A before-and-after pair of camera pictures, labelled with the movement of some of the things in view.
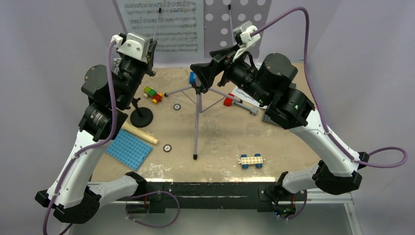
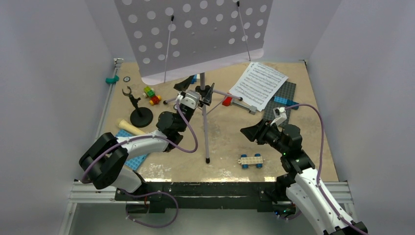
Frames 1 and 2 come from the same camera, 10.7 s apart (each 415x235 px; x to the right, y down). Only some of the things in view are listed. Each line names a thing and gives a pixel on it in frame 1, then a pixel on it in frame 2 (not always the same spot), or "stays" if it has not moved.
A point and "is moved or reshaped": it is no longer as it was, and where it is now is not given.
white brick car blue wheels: (257, 159) stays
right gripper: (207, 72) to (253, 132)
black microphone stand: (141, 117) stays
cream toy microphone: (126, 127) stays
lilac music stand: (221, 19) is moved or reshaped
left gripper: (148, 67) to (183, 86)
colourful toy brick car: (151, 93) stays
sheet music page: (177, 26) is moved or reshaped
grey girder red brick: (229, 102) stays
